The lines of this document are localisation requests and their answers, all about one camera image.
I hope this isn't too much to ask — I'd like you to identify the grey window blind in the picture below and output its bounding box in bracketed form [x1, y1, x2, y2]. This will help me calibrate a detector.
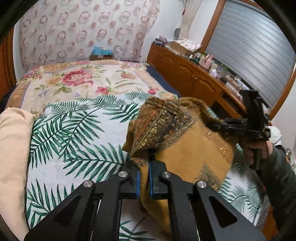
[201, 1, 295, 118]

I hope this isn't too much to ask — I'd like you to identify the beige pink folded garment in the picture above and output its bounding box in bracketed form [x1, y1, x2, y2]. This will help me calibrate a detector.
[1, 108, 35, 240]

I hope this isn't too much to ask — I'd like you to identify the wooden sideboard cabinet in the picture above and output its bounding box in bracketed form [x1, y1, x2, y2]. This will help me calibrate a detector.
[147, 43, 246, 118]

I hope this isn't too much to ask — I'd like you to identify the right forearm dark sleeve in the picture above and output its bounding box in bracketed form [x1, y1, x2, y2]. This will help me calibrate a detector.
[260, 147, 295, 232]

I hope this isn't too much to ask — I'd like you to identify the pink ring patterned curtain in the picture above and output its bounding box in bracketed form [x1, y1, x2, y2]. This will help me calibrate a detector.
[19, 0, 160, 71]

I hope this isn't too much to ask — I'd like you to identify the cardboard box on cabinet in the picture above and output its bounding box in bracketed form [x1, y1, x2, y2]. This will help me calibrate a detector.
[170, 39, 201, 56]

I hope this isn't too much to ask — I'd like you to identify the palm leaf print blanket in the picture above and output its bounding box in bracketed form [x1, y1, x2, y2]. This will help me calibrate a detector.
[26, 92, 263, 240]

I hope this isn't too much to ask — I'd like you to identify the golden brown patterned garment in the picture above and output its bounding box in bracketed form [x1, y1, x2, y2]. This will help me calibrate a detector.
[123, 97, 237, 231]

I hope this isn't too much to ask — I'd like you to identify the teal item on box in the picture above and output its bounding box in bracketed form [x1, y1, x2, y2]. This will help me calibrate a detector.
[90, 46, 114, 61]

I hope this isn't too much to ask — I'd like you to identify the wooden louvered wardrobe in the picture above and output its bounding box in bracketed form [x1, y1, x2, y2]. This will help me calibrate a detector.
[0, 28, 16, 99]

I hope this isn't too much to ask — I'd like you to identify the floral bed quilt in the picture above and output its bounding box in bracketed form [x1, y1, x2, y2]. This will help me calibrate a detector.
[6, 60, 179, 116]

